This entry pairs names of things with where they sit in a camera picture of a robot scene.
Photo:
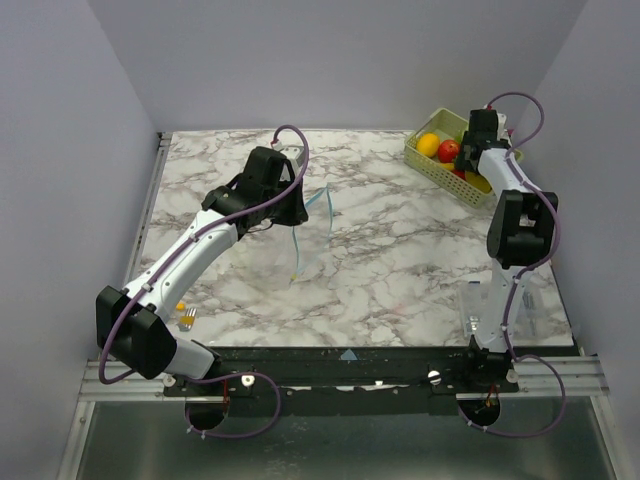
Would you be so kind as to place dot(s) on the red apple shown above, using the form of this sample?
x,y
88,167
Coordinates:
x,y
448,151

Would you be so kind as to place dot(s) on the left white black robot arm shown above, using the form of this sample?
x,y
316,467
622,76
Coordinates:
x,y
131,321

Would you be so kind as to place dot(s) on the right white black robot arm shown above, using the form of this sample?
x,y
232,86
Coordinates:
x,y
520,237

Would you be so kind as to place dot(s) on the yellow red mango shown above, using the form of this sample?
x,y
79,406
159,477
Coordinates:
x,y
478,181

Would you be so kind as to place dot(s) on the clear plastic box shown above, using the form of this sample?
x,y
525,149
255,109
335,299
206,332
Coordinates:
x,y
473,297

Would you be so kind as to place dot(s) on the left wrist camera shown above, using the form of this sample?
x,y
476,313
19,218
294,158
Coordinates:
x,y
295,154

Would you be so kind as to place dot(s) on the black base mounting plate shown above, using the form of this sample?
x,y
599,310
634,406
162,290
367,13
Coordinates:
x,y
341,381

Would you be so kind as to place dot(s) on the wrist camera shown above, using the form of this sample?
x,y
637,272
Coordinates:
x,y
502,131
295,154

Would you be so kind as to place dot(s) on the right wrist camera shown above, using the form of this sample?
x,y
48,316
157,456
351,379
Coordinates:
x,y
502,131

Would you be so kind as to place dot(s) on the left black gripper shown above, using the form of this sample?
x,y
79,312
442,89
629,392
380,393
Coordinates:
x,y
298,212

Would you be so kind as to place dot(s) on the yellow lemon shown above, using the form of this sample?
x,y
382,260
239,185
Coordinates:
x,y
428,144

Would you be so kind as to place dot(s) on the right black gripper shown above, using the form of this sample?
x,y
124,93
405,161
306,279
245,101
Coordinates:
x,y
465,159

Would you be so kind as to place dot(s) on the clear zip top bag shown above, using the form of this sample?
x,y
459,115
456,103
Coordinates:
x,y
273,257

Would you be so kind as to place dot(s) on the green plastic basket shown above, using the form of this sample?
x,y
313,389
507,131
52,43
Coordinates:
x,y
447,125

